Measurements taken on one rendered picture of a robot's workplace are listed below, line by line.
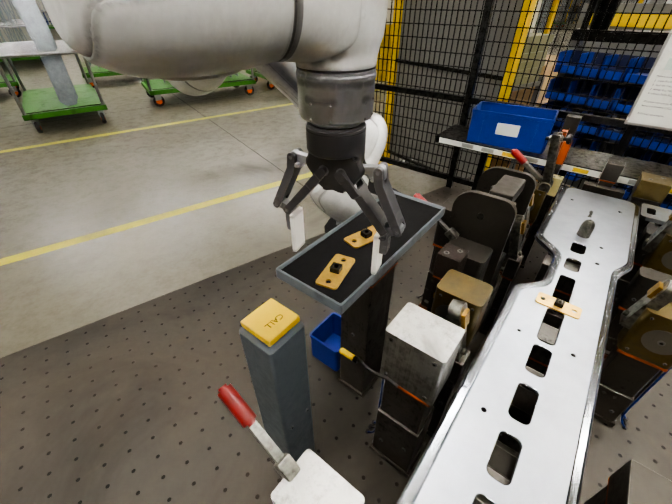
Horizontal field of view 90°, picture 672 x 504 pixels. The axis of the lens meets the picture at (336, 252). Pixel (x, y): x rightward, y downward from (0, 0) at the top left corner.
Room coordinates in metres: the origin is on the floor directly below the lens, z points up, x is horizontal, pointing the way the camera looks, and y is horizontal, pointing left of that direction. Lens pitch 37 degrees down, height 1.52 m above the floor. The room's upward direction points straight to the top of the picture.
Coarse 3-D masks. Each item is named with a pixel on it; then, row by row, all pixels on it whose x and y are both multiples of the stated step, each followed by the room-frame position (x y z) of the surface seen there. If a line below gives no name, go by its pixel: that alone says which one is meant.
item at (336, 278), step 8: (336, 256) 0.46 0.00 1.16; (344, 256) 0.46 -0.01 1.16; (328, 264) 0.44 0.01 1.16; (336, 264) 0.43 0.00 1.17; (344, 264) 0.44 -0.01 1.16; (352, 264) 0.44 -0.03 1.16; (328, 272) 0.42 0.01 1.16; (336, 272) 0.42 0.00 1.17; (344, 272) 0.42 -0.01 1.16; (320, 280) 0.40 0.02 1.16; (336, 280) 0.40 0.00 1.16; (336, 288) 0.38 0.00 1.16
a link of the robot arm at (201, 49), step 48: (48, 0) 0.29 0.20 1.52; (96, 0) 0.26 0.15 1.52; (144, 0) 0.27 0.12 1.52; (192, 0) 0.28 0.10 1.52; (240, 0) 0.30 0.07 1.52; (288, 0) 0.33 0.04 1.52; (96, 48) 0.27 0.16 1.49; (144, 48) 0.27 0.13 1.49; (192, 48) 0.29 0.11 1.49; (240, 48) 0.31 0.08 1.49; (288, 48) 0.35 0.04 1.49
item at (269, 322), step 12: (252, 312) 0.34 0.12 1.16; (264, 312) 0.33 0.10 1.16; (276, 312) 0.33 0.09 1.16; (288, 312) 0.33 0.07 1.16; (252, 324) 0.31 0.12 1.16; (264, 324) 0.31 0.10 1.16; (276, 324) 0.31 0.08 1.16; (288, 324) 0.31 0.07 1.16; (264, 336) 0.29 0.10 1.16; (276, 336) 0.29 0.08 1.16
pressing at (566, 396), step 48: (576, 192) 1.03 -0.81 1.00; (576, 240) 0.74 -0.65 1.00; (624, 240) 0.74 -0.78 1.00; (528, 288) 0.56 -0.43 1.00; (576, 288) 0.56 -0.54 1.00; (528, 336) 0.42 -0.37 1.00; (576, 336) 0.42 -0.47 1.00; (480, 384) 0.32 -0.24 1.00; (528, 384) 0.32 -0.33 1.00; (576, 384) 0.32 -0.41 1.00; (480, 432) 0.24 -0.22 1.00; (528, 432) 0.24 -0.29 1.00; (576, 432) 0.24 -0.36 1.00; (432, 480) 0.18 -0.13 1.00; (480, 480) 0.18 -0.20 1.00; (528, 480) 0.18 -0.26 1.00; (576, 480) 0.18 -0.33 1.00
